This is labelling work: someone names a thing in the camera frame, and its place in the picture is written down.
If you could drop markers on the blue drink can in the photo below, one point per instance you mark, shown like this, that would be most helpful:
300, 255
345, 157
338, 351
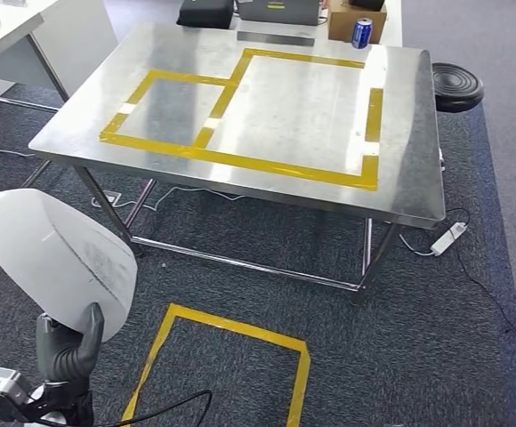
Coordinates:
362, 34

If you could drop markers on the yellow floor tape square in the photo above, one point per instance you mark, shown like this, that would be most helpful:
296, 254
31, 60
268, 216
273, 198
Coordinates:
240, 330

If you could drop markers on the white power strip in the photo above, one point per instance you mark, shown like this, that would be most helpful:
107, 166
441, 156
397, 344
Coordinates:
449, 238

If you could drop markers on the white curved car part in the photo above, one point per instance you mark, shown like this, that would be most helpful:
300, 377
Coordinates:
53, 259

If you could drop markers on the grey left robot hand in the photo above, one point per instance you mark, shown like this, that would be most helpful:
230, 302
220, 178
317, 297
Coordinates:
62, 359

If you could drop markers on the brown cardboard box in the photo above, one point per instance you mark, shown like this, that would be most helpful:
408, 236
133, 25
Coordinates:
342, 23

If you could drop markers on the black round stool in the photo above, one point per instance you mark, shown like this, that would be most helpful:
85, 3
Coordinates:
457, 85

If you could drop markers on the black zip case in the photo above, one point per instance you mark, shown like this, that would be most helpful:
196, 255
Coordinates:
205, 12

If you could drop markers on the grey laptop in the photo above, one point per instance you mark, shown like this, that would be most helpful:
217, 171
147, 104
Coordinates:
280, 12

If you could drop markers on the steel workbench table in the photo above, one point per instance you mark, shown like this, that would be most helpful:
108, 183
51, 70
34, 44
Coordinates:
285, 112

